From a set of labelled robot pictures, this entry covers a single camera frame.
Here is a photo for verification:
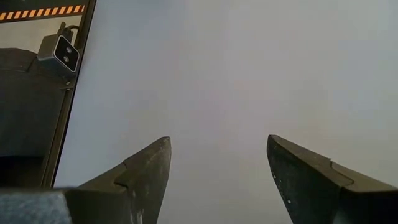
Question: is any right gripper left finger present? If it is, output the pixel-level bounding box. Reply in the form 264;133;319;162
0;136;172;224

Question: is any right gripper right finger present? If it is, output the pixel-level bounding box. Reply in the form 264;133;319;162
266;134;398;224

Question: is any orange black hazard tape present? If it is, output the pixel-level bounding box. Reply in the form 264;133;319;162
0;4;86;22

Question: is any black aluminium table frame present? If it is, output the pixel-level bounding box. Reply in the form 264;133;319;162
39;0;98;189

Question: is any small grey table camera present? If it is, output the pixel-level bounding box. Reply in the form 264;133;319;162
36;21;81;79

